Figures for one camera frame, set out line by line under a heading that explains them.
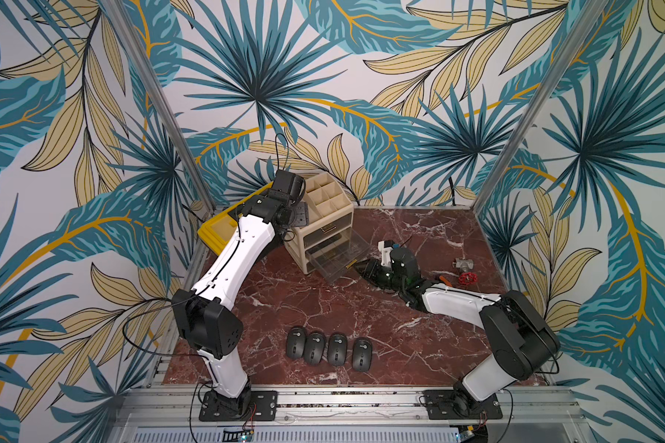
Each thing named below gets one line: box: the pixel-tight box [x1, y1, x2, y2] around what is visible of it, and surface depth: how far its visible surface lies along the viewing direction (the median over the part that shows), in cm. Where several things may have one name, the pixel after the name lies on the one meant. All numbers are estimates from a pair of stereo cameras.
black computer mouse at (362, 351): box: [351, 336, 374, 372], surface depth 83 cm
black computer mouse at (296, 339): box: [286, 326, 306, 360], surface depth 84 cm
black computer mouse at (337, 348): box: [327, 331, 348, 367], surface depth 83 cm
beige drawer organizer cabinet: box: [283, 171, 370, 284], surface depth 90 cm
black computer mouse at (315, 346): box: [303, 332, 327, 366], surface depth 83 cm
